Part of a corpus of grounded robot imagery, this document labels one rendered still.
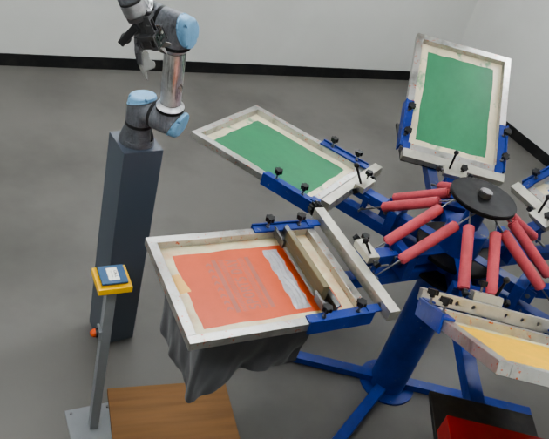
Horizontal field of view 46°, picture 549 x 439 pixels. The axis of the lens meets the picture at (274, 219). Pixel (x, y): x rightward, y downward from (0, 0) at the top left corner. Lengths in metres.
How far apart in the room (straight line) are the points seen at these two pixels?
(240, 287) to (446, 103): 1.84
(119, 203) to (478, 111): 2.12
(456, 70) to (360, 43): 3.26
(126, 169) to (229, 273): 0.64
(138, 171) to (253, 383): 1.34
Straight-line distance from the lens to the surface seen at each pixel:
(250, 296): 2.61
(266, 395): 3.55
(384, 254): 2.93
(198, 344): 2.35
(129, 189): 2.94
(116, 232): 3.07
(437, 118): 3.84
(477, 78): 4.10
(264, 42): 6.67
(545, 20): 7.26
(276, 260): 2.80
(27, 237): 4.21
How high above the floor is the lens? 2.71
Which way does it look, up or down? 35 degrees down
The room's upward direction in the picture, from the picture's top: 17 degrees clockwise
